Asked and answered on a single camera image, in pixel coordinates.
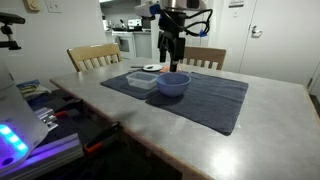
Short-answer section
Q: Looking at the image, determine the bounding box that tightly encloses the clear plastic container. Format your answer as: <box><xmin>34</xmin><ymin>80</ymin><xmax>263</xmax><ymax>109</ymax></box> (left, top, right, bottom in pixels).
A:
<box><xmin>126</xmin><ymin>72</ymin><xmax>157</xmax><ymax>90</ymax></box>

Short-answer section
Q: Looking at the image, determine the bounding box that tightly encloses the wooden chair left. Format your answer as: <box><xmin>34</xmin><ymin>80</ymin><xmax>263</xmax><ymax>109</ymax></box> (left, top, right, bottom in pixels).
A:
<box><xmin>67</xmin><ymin>43</ymin><xmax>122</xmax><ymax>72</ymax></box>

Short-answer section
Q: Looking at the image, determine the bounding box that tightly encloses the dark blue mat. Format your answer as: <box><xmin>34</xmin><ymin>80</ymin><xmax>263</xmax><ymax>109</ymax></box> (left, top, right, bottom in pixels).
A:
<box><xmin>146</xmin><ymin>72</ymin><xmax>249</xmax><ymax>136</ymax></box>
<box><xmin>101</xmin><ymin>72</ymin><xmax>158</xmax><ymax>100</ymax></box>

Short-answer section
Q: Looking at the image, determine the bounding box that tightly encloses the silver door handle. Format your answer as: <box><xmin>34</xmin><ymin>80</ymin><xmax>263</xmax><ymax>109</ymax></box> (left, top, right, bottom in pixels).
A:
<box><xmin>251</xmin><ymin>26</ymin><xmax>263</xmax><ymax>38</ymax></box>

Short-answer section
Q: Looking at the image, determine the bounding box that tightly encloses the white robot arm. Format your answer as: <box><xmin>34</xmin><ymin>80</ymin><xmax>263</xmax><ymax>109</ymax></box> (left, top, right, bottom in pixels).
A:
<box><xmin>158</xmin><ymin>0</ymin><xmax>213</xmax><ymax>72</ymax></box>

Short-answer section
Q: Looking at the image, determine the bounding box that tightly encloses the metal spoon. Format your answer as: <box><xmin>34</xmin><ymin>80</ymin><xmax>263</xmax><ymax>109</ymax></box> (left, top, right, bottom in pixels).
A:
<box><xmin>130</xmin><ymin>66</ymin><xmax>154</xmax><ymax>69</ymax></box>

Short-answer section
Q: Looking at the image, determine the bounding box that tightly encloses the wooden chair right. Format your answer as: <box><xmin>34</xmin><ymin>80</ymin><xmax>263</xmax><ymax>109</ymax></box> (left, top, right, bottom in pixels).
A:
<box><xmin>184</xmin><ymin>47</ymin><xmax>226</xmax><ymax>70</ymax></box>

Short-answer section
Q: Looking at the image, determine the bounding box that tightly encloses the black camera on mount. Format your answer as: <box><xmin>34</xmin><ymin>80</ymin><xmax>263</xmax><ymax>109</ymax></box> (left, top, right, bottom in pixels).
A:
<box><xmin>0</xmin><ymin>12</ymin><xmax>26</xmax><ymax>50</ymax></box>

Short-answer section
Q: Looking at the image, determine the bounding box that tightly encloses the dark blue mat right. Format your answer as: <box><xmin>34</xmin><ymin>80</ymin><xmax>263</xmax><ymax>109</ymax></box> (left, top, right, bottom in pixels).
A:
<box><xmin>146</xmin><ymin>72</ymin><xmax>249</xmax><ymax>136</ymax></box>

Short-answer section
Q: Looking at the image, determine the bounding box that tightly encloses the orange snack packet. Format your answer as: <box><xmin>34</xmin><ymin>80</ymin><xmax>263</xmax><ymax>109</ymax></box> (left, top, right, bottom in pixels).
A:
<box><xmin>160</xmin><ymin>65</ymin><xmax>170</xmax><ymax>73</ymax></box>

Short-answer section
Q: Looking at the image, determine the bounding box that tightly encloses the orange handled clamp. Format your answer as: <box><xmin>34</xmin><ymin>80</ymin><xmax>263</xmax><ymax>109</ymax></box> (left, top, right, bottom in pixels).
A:
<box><xmin>83</xmin><ymin>122</ymin><xmax>120</xmax><ymax>156</ymax></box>

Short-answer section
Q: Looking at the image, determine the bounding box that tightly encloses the blue plastic bowl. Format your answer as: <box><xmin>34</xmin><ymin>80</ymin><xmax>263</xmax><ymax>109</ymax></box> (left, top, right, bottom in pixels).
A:
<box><xmin>156</xmin><ymin>72</ymin><xmax>191</xmax><ymax>97</ymax></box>

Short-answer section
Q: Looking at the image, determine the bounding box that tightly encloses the beige thermostat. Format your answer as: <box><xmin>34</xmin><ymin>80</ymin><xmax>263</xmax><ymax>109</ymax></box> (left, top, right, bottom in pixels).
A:
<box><xmin>24</xmin><ymin>0</ymin><xmax>40</xmax><ymax>12</ymax></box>

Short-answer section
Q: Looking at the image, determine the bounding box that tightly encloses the small white plate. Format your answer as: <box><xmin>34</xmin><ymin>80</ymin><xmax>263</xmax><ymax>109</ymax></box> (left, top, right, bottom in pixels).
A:
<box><xmin>142</xmin><ymin>64</ymin><xmax>163</xmax><ymax>72</ymax></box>

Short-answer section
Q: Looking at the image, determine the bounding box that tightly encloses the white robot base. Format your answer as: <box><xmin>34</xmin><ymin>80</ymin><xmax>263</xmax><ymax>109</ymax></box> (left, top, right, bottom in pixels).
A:
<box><xmin>0</xmin><ymin>61</ymin><xmax>48</xmax><ymax>177</ymax></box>

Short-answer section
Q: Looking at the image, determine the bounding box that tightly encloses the wooden chair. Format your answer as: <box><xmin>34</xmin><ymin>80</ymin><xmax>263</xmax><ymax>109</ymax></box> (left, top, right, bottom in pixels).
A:
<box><xmin>67</xmin><ymin>43</ymin><xmax>122</xmax><ymax>72</ymax></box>
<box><xmin>184</xmin><ymin>47</ymin><xmax>226</xmax><ymax>70</ymax></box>

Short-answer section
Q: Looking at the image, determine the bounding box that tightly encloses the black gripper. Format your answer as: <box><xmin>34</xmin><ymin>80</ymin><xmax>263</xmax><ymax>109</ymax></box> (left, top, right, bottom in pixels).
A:
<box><xmin>158</xmin><ymin>10</ymin><xmax>186</xmax><ymax>72</ymax></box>

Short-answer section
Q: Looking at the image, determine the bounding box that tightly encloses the aluminium rail frame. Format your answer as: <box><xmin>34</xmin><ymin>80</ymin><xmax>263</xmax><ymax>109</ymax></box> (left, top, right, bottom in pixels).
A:
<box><xmin>0</xmin><ymin>133</ymin><xmax>84</xmax><ymax>180</ymax></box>

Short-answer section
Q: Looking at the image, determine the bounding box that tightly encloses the dark blue mat left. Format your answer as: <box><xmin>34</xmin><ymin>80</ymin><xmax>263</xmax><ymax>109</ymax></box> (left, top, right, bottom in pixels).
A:
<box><xmin>101</xmin><ymin>72</ymin><xmax>158</xmax><ymax>100</ymax></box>

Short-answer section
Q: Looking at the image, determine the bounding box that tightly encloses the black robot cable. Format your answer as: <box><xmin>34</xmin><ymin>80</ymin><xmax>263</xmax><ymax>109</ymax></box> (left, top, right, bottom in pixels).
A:
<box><xmin>156</xmin><ymin>8</ymin><xmax>214</xmax><ymax>38</ymax></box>

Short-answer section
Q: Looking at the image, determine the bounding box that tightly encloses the folded cloth pile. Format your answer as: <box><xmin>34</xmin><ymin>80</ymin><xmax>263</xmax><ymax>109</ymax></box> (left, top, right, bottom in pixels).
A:
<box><xmin>17</xmin><ymin>79</ymin><xmax>52</xmax><ymax>100</ymax></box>

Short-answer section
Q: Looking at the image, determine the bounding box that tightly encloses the white kitchen stove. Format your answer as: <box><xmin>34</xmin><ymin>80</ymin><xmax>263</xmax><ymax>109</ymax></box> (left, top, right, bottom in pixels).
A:
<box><xmin>112</xmin><ymin>31</ymin><xmax>136</xmax><ymax>59</ymax></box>

